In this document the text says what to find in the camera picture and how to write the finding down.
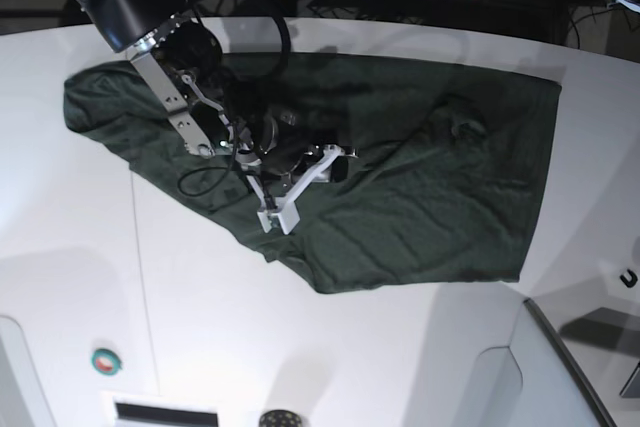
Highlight dark green t-shirt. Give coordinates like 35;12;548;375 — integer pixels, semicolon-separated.
63;53;562;294

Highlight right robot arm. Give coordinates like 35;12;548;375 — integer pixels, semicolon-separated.
72;0;350;187

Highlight black U-shaped hook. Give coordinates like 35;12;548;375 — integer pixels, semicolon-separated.
619;269;639;289

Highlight black perforated round object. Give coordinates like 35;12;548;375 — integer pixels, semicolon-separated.
258;409;304;427

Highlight grey metal tray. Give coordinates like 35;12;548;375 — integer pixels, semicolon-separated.
529;296;639;426

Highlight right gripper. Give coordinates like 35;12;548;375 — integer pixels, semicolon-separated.
244;104;349;183

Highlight green tape roll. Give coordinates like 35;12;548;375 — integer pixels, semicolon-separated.
91;348;122;376

